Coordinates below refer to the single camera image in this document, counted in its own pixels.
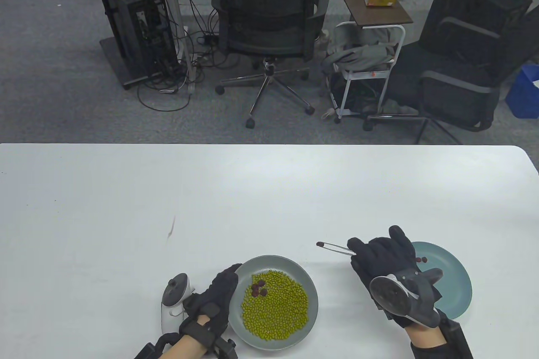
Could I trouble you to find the person's left hand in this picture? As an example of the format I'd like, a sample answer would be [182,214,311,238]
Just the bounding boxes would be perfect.
[183,264,242,334]

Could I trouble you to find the person's right hand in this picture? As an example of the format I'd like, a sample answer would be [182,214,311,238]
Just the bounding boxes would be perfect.
[347,226,447,329]

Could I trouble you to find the metal tweezers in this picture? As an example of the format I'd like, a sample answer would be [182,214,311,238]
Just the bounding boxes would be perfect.
[317,241,358,255]

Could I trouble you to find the grey plate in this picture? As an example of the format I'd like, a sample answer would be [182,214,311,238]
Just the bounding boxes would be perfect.
[229,255,319,350]

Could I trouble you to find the pile of green beans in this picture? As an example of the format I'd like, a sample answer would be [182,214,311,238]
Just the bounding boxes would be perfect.
[241,269,310,340]

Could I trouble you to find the teal plate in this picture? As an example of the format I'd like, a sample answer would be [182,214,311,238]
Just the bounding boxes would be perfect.
[411,241,473,321]

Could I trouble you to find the person's left forearm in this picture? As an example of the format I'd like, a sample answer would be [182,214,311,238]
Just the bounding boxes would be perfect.
[160,332,209,359]

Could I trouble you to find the person's right forearm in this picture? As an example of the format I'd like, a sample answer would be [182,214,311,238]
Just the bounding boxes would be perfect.
[405,323,453,359]

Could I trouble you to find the grey shoe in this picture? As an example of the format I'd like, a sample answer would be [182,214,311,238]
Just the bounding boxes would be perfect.
[382,98,420,117]

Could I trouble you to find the black padded office chair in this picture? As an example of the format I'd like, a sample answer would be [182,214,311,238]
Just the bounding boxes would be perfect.
[363,5,539,145]

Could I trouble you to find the grey jacket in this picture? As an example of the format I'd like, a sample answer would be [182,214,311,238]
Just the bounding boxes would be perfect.
[321,22,398,75]

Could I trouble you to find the blue plastic bin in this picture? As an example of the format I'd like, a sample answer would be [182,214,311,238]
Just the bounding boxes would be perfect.
[504,64,539,120]

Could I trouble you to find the brown top side table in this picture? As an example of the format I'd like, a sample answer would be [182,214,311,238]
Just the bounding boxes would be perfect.
[333,0,414,125]

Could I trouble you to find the black mesh office chair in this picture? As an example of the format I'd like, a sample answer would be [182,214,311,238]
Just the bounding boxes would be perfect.
[208,0,332,129]

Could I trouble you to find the bundle of black cables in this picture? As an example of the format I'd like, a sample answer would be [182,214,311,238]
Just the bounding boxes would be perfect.
[137,0,236,112]

